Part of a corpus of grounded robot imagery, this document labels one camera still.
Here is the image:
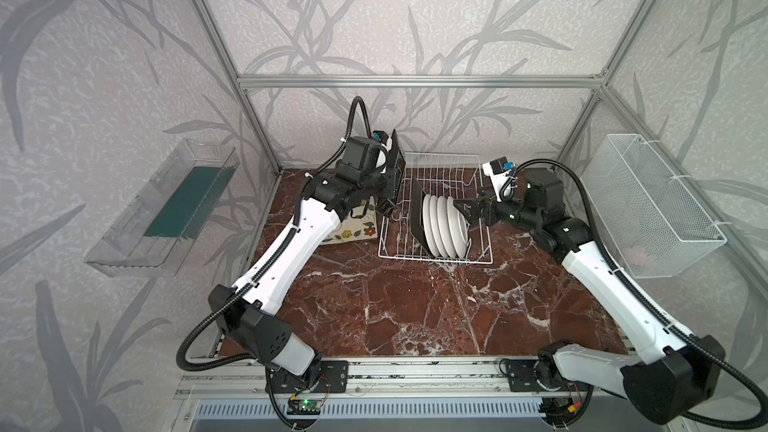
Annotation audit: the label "floral square plate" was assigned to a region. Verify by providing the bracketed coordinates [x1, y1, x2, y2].
[321, 198, 379, 245]
[379, 130, 406, 217]

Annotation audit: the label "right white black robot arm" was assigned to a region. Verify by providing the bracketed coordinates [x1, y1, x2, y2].
[446, 164, 725, 425]

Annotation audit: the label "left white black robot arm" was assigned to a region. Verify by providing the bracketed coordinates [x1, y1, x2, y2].
[209, 131, 404, 383]

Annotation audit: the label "white round plate rightmost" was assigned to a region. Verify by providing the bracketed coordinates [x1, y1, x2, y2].
[447, 197, 469, 259]

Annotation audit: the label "white round plate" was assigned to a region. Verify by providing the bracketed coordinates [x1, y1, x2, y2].
[436, 196, 465, 258]
[447, 197, 469, 259]
[430, 195, 449, 258]
[422, 194, 440, 258]

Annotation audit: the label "white round plate leftmost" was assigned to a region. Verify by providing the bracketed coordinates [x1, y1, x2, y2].
[422, 194, 440, 258]

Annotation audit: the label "pink object in basket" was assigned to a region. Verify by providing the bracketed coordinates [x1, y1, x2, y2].
[624, 246, 655, 268]

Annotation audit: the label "green led circuit board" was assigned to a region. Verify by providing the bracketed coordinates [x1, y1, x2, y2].
[288, 397, 324, 416]

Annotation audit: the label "white wire dish rack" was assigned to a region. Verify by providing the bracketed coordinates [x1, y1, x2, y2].
[378, 152, 493, 265]

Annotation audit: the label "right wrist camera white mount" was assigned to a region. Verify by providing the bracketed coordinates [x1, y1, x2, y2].
[482, 157, 517, 202]

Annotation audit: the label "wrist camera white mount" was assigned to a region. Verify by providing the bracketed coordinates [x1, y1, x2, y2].
[373, 130, 393, 173]
[482, 157, 517, 202]

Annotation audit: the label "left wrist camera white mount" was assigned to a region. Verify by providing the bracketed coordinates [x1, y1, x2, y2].
[373, 130, 393, 173]

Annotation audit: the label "left black corrugated cable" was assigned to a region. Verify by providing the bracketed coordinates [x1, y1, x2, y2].
[175, 95, 376, 430]

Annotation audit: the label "black corrugated cable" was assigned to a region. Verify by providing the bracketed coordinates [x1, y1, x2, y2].
[500, 158, 768, 431]
[175, 95, 376, 430]

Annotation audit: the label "white mesh wall basket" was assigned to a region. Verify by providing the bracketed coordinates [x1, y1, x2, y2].
[582, 134, 727, 279]

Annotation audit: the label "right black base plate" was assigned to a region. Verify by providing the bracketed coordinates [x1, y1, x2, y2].
[498, 358, 591, 394]

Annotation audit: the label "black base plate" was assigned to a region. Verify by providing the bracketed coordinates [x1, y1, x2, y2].
[267, 359, 350, 394]
[498, 358, 591, 394]

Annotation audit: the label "aluminium frame crossbar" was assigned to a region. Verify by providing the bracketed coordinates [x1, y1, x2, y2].
[237, 74, 603, 90]

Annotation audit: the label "aluminium front rail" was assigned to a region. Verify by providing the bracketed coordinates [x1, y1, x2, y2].
[173, 356, 586, 400]

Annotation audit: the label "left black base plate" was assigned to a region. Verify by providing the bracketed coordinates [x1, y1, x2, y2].
[267, 359, 350, 394]

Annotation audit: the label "right base connector wires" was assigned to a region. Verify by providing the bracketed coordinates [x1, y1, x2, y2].
[538, 395, 586, 427]

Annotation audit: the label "clear plastic wall shelf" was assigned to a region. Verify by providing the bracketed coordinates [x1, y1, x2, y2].
[85, 139, 240, 278]

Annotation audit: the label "right black corrugated cable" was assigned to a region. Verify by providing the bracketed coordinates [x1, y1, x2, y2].
[500, 158, 768, 431]

